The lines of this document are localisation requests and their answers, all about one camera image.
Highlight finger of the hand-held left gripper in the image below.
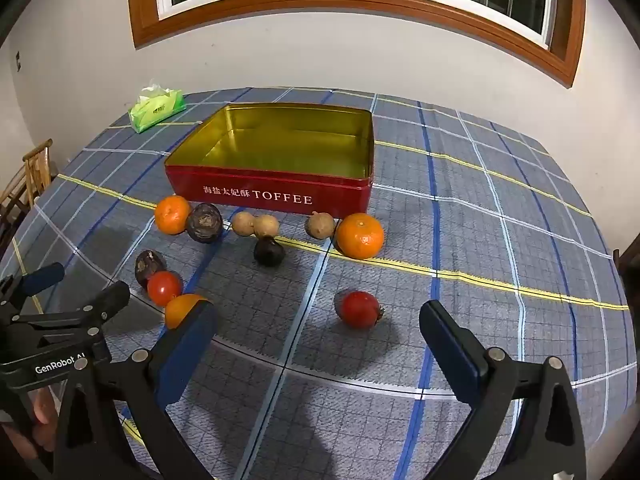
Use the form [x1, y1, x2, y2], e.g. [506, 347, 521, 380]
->
[10, 280, 132, 349]
[0, 262, 66, 311]

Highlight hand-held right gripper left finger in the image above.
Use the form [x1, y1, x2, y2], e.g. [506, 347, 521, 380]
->
[52, 301, 219, 480]

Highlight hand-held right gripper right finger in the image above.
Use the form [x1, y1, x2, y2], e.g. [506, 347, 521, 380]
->
[419, 300, 587, 480]

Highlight small orange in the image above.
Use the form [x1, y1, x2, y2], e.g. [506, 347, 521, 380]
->
[154, 195, 193, 236]
[164, 293, 208, 330]

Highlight red tomato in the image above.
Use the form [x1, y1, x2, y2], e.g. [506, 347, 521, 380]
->
[146, 270, 184, 307]
[334, 290, 386, 330]

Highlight brown round fruit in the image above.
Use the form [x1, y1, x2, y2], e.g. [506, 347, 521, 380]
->
[231, 211, 257, 237]
[305, 211, 337, 241]
[253, 214, 280, 239]

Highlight large orange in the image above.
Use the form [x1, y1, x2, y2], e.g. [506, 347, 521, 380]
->
[335, 213, 385, 260]

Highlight red tin box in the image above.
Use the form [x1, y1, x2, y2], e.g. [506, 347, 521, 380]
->
[164, 102, 376, 221]

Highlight person's left hand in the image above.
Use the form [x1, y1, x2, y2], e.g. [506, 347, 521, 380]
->
[31, 390, 59, 441]

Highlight wooden chair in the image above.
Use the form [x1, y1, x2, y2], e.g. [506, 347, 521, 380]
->
[0, 138, 56, 256]

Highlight blue plaid tablecloth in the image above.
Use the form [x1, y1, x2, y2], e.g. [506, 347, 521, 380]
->
[0, 87, 636, 480]

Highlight dark furniture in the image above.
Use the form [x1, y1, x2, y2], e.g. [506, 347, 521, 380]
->
[612, 247, 640, 311]

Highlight green tissue pack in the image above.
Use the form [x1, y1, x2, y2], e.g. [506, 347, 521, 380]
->
[128, 80, 187, 134]

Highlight wooden framed window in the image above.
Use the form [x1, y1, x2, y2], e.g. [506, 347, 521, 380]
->
[126, 0, 587, 88]

